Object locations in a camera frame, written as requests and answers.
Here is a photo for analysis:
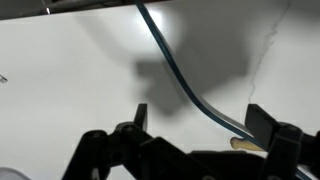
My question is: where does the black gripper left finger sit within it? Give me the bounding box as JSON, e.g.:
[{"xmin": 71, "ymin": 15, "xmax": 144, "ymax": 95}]
[{"xmin": 61, "ymin": 103, "xmax": 214, "ymax": 180}]

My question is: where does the wooden spoon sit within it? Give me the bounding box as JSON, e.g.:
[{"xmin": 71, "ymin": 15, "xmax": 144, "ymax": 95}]
[{"xmin": 229, "ymin": 136, "xmax": 265, "ymax": 153}]

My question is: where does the dark green power cable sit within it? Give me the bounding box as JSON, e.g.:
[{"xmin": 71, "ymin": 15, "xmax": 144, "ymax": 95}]
[{"xmin": 134, "ymin": 0, "xmax": 314, "ymax": 180}]

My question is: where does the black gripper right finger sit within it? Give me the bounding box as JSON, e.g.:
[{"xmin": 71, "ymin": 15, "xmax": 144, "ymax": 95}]
[{"xmin": 245, "ymin": 103, "xmax": 320, "ymax": 180}]

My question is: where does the clear lunch box blue lid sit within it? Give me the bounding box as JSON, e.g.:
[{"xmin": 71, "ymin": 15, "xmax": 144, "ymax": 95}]
[{"xmin": 0, "ymin": 167, "xmax": 32, "ymax": 180}]

